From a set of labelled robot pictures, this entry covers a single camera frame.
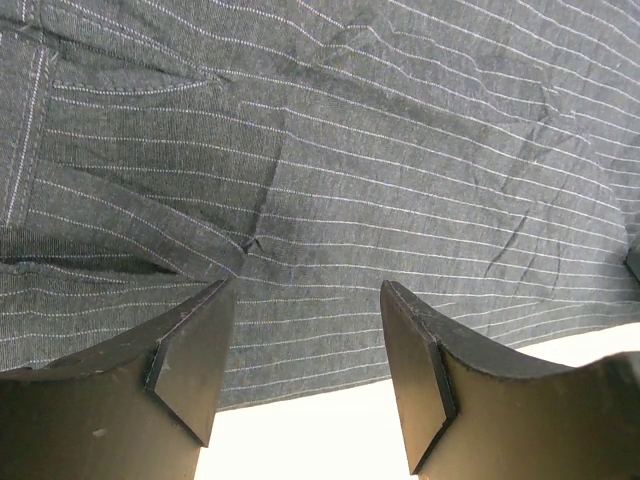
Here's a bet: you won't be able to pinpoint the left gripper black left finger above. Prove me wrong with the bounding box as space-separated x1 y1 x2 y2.
1 280 236 479

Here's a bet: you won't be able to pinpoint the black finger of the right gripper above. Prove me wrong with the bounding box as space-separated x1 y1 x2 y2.
625 247 640 280

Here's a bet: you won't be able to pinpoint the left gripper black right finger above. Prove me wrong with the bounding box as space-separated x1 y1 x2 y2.
380 281 639 479

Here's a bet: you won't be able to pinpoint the black striped long sleeve shirt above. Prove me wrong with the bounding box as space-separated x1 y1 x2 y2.
1 1 639 409

